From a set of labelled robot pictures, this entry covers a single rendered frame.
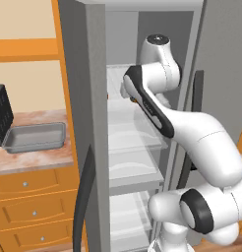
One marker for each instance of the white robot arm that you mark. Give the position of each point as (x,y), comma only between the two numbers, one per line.
(205,144)

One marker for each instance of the grey fridge door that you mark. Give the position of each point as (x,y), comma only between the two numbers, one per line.
(224,65)
(77,82)

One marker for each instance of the grey fridge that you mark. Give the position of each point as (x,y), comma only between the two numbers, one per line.
(123,39)

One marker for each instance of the clear fridge drawer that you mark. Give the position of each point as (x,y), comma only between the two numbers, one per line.
(126,220)

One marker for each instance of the orange wooden shelf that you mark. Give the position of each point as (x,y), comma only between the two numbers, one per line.
(24,49)

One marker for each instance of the round silver drawer knob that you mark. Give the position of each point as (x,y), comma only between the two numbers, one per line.
(34,213)
(42,238)
(25,184)

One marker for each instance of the orange wooden side panel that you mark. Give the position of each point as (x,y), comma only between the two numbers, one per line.
(65,98)

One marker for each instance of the grey tupperware container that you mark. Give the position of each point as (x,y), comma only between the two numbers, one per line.
(34,136)

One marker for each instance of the black toaster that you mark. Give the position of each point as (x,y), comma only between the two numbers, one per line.
(1,114)

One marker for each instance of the clear glass fridge shelf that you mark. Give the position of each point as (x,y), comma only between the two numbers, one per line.
(129,167)
(114,78)
(129,131)

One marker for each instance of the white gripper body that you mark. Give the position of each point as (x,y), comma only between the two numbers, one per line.
(124,91)

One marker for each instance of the orange wooden drawer front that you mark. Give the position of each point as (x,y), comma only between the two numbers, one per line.
(41,235)
(36,210)
(28,181)

